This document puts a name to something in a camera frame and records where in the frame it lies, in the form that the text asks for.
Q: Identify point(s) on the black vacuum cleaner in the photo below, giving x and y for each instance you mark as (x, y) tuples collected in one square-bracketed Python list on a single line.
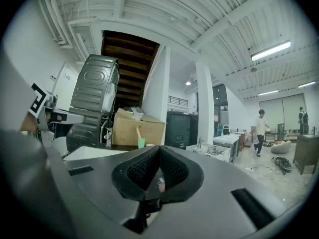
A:
[(282, 163)]

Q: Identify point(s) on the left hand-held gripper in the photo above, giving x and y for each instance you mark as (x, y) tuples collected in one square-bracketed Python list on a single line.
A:
[(40, 99)]

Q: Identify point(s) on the white vanity counter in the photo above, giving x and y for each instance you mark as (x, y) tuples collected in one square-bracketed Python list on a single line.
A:
[(225, 139)]

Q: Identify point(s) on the clear plastic wrap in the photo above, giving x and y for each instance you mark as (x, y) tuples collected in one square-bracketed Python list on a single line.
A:
[(135, 113)]

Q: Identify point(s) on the marble patterned sink cabinet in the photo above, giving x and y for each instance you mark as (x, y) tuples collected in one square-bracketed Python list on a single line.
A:
[(211, 153)]

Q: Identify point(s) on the dark wooden cabinet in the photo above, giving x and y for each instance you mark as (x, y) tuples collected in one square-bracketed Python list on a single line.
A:
[(307, 151)]

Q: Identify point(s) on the large cardboard box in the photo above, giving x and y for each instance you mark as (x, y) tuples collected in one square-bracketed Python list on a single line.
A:
[(127, 133)]

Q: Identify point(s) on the grey metal washing machine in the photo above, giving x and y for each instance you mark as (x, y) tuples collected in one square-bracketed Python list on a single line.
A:
[(93, 83), (84, 131)]

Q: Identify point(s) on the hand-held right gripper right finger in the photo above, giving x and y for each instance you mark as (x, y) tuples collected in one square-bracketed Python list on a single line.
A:
[(182, 175)]

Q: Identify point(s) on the person's left forearm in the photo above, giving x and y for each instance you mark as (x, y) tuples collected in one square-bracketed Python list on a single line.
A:
[(27, 124)]

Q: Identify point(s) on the green cup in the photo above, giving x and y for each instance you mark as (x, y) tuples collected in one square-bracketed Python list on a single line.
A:
[(141, 143)]

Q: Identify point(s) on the chrome faucet on marble cabinet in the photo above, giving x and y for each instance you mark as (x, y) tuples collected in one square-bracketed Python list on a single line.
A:
[(200, 142)]

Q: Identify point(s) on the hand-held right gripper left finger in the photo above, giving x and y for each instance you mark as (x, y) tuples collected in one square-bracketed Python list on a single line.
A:
[(139, 168)]

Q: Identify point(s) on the long ceiling light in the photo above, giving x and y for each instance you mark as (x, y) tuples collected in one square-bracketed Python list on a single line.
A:
[(268, 92), (307, 84), (270, 50)]

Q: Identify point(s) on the white bean bag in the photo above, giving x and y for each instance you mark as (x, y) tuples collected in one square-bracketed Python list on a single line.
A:
[(281, 147)]

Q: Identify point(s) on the dark wooden staircase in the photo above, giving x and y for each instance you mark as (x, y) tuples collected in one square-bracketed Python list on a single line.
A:
[(132, 66)]

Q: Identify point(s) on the black cabinet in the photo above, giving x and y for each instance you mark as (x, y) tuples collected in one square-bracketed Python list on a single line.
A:
[(178, 131)]

